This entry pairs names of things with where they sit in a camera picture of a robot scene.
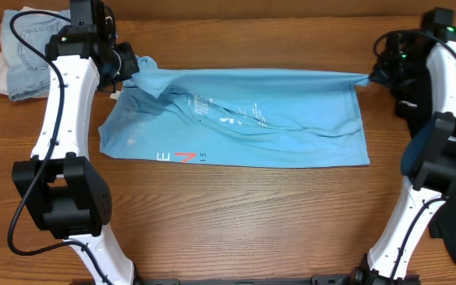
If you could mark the folded light blue jeans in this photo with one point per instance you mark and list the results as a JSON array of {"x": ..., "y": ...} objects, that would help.
[{"x": 26, "y": 59}]

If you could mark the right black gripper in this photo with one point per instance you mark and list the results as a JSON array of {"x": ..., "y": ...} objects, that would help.
[{"x": 379, "y": 75}]

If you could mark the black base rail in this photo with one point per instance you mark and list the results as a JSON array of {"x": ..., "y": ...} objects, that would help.
[{"x": 336, "y": 279}]

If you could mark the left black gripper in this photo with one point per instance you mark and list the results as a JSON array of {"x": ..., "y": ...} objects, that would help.
[{"x": 127, "y": 62}]

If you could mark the black garment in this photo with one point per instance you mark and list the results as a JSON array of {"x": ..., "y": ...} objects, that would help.
[{"x": 428, "y": 166}]

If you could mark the light blue printed t-shirt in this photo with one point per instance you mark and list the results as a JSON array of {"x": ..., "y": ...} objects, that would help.
[{"x": 271, "y": 118}]

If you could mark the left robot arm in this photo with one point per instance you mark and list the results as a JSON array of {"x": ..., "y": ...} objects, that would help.
[{"x": 58, "y": 185}]

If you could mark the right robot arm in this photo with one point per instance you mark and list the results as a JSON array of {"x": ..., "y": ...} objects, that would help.
[{"x": 418, "y": 66}]

